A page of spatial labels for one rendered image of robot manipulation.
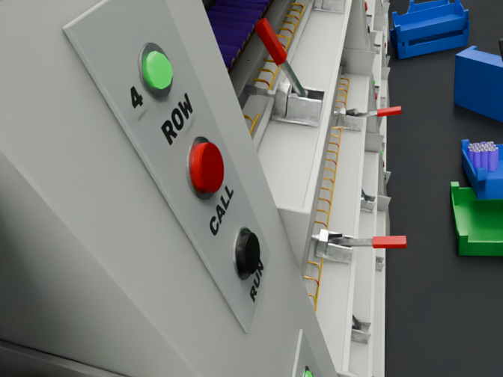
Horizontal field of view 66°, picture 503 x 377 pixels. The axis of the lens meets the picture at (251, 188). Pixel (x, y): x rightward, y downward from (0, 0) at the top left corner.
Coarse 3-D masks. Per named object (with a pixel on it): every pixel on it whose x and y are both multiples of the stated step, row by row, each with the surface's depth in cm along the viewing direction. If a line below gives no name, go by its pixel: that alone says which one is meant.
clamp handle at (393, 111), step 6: (384, 108) 61; (390, 108) 61; (396, 108) 60; (354, 114) 63; (360, 114) 63; (366, 114) 62; (372, 114) 62; (378, 114) 61; (384, 114) 61; (390, 114) 61
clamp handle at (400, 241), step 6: (342, 240) 44; (348, 240) 44; (354, 240) 44; (360, 240) 44; (366, 240) 44; (372, 240) 43; (378, 240) 43; (384, 240) 43; (390, 240) 42; (396, 240) 42; (402, 240) 42; (348, 246) 44; (354, 246) 44; (360, 246) 44; (366, 246) 43; (372, 246) 43; (378, 246) 43; (384, 246) 42; (390, 246) 42; (396, 246) 42; (402, 246) 42
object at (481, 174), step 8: (464, 144) 121; (496, 144) 119; (464, 152) 118; (464, 160) 118; (464, 168) 119; (472, 168) 104; (480, 168) 97; (472, 176) 104; (480, 176) 96; (488, 176) 110; (496, 176) 109; (472, 184) 105; (480, 184) 97; (488, 184) 96; (496, 184) 96; (480, 192) 98; (488, 192) 97; (496, 192) 96
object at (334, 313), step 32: (352, 64) 76; (352, 96) 71; (352, 160) 58; (352, 192) 53; (320, 224) 49; (352, 224) 49; (352, 256) 46; (320, 288) 43; (352, 288) 43; (320, 320) 40
